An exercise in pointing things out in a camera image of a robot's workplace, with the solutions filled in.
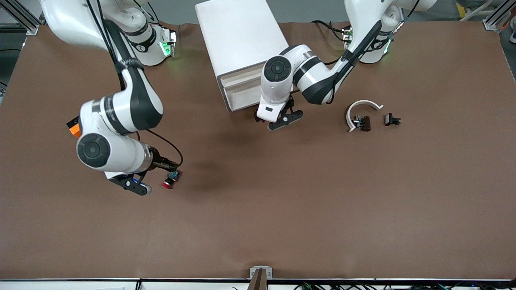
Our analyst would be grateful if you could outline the red push button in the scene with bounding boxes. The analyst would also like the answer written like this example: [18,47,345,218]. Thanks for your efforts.
[162,170,181,189]

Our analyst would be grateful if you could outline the white drawer cabinet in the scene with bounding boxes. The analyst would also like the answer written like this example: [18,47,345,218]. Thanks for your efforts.
[195,0,290,113]

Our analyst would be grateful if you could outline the dark brown small component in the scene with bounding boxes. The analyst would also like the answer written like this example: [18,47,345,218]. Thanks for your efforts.
[352,115,371,132]

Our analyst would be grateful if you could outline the white curved plastic part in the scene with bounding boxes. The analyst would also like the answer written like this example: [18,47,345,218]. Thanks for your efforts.
[346,100,384,133]

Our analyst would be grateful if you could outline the brown paper table cover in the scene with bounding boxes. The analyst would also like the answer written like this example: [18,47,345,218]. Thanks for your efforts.
[0,21,516,281]

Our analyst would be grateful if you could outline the orange and black switch box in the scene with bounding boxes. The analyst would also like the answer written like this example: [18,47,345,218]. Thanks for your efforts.
[66,116,83,138]

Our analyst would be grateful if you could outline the black base cable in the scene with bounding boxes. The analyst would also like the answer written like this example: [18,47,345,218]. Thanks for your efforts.
[311,19,348,43]

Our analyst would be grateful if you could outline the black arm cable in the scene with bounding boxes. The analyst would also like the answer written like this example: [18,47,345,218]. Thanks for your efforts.
[84,0,184,172]
[322,0,422,105]

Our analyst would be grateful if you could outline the grey metal bracket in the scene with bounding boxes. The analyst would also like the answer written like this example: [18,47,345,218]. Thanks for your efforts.
[250,266,273,280]

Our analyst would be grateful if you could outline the brown camera post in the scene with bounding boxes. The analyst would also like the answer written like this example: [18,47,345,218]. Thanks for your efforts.
[248,268,268,290]

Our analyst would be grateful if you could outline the tangled black cables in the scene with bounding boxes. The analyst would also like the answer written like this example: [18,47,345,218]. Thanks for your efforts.
[293,281,516,290]

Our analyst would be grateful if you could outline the aluminium frame profile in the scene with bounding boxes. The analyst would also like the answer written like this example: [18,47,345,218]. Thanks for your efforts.
[483,0,516,31]
[0,0,55,36]

